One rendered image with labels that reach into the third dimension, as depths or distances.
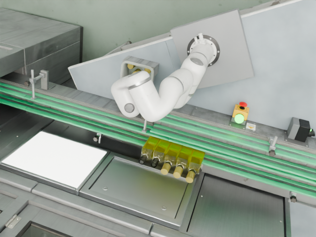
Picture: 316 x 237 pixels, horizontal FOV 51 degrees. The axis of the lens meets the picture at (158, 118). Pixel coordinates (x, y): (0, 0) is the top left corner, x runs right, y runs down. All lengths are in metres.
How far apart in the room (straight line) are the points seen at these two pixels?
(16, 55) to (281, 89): 1.43
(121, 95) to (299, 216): 1.30
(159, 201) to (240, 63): 0.73
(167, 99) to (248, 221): 0.77
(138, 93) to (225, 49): 0.62
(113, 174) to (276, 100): 0.87
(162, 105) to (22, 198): 0.78
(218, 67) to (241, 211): 0.69
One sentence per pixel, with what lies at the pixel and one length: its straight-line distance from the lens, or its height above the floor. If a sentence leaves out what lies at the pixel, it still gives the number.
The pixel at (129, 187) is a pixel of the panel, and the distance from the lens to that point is 1.57.
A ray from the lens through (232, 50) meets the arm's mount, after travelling 1.57.
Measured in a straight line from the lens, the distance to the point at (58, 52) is 2.40.
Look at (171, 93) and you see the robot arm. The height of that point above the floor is 1.33.
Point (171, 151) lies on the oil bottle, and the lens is 1.57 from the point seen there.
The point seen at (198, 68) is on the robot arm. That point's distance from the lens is 1.29.
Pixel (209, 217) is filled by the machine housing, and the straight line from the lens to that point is 1.56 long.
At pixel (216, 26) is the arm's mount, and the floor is 0.80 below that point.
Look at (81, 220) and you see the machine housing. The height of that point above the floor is 1.43.
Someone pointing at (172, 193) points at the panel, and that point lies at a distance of 1.57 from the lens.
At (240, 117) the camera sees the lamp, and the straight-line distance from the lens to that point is 1.62.
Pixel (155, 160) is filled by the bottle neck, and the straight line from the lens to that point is 1.51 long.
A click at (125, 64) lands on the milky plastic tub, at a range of 1.71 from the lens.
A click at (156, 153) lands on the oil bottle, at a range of 1.54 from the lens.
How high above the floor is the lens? 2.31
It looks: 58 degrees down
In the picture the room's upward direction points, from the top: 145 degrees counter-clockwise
